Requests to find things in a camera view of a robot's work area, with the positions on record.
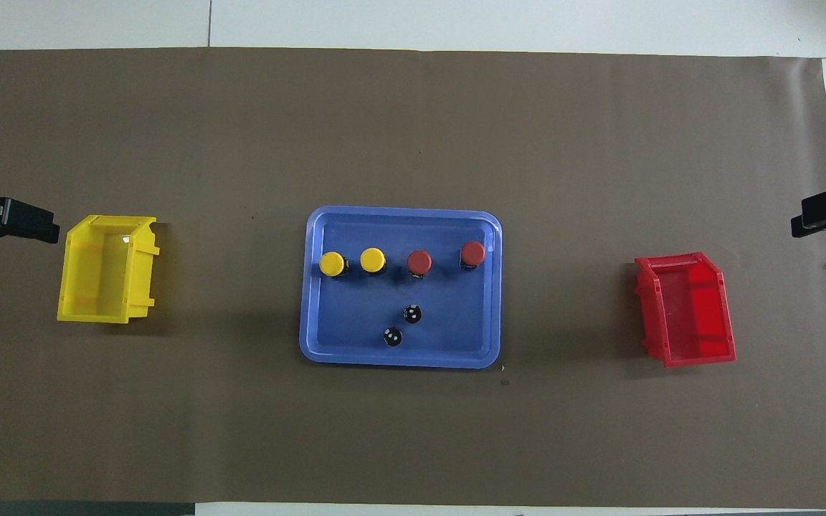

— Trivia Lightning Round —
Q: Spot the brown paper mat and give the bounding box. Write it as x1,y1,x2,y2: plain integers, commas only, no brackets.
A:
0,47,826,508

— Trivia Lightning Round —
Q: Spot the blue plastic tray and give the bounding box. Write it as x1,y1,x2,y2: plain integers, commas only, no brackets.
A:
299,206,503,370

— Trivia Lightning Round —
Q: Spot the yellow plastic bin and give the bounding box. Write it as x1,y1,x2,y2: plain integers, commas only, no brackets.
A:
57,215,161,325

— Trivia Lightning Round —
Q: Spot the red plastic bin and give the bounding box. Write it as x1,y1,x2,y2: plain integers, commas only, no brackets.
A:
634,252,737,368

